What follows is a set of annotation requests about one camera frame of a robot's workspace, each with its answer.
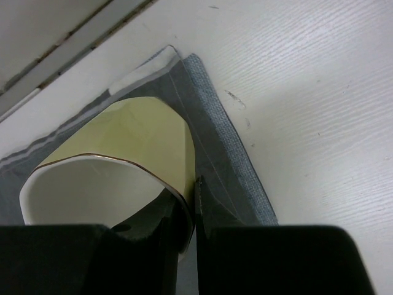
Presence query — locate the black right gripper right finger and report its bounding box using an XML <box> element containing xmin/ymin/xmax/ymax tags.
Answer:
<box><xmin>195</xmin><ymin>178</ymin><xmax>374</xmax><ymax>294</ymax></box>

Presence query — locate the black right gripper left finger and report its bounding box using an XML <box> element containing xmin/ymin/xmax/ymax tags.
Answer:
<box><xmin>1</xmin><ymin>190</ymin><xmax>187</xmax><ymax>294</ymax></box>

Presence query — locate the grey striped cloth placemat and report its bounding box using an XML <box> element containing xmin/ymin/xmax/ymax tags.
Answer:
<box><xmin>1</xmin><ymin>45</ymin><xmax>276</xmax><ymax>224</ymax></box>

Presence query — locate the yellow-green mug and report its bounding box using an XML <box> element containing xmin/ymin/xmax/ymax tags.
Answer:
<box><xmin>19</xmin><ymin>96</ymin><xmax>196</xmax><ymax>254</ymax></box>

